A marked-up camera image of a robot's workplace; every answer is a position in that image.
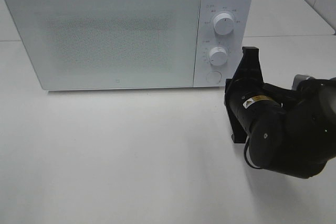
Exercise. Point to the round door release button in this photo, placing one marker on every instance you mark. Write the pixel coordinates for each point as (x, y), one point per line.
(214, 77)

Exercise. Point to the upper white power knob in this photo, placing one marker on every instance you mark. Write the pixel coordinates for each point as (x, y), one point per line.
(223, 23)

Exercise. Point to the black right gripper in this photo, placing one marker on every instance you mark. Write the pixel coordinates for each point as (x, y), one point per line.
(247, 104)

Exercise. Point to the white microwave door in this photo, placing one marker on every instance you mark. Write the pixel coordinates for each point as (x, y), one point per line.
(109, 44)

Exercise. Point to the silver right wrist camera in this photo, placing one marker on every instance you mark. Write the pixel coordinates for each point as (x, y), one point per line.
(298, 79)

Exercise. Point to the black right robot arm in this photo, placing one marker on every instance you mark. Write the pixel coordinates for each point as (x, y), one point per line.
(289, 131)

